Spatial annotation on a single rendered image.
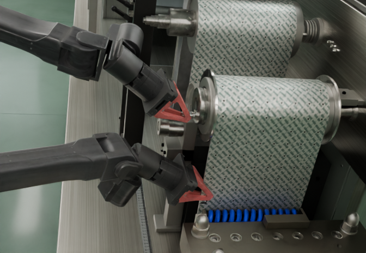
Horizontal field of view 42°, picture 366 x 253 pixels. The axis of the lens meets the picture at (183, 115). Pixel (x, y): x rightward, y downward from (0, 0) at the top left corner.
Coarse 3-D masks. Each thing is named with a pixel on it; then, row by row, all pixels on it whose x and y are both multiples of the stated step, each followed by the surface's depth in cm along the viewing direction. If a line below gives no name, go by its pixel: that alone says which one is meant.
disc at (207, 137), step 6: (204, 72) 99; (210, 72) 94; (210, 78) 94; (216, 84) 92; (216, 90) 91; (216, 96) 91; (216, 102) 90; (216, 108) 90; (216, 114) 91; (216, 120) 91; (210, 126) 93; (210, 132) 93; (204, 138) 98; (210, 138) 94
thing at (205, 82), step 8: (208, 80) 95; (208, 88) 94; (328, 88) 99; (208, 96) 94; (328, 96) 98; (208, 112) 93; (208, 120) 93; (328, 120) 98; (200, 128) 99; (208, 128) 94; (328, 128) 99
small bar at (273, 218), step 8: (264, 216) 102; (272, 216) 102; (280, 216) 102; (288, 216) 102; (296, 216) 103; (304, 216) 103; (264, 224) 102; (272, 224) 100; (280, 224) 101; (288, 224) 101; (296, 224) 101; (304, 224) 102
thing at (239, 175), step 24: (216, 144) 95; (240, 144) 96; (264, 144) 97; (288, 144) 98; (312, 144) 99; (216, 168) 98; (240, 168) 99; (264, 168) 100; (288, 168) 101; (312, 168) 103; (216, 192) 101; (240, 192) 103; (264, 192) 104; (288, 192) 105
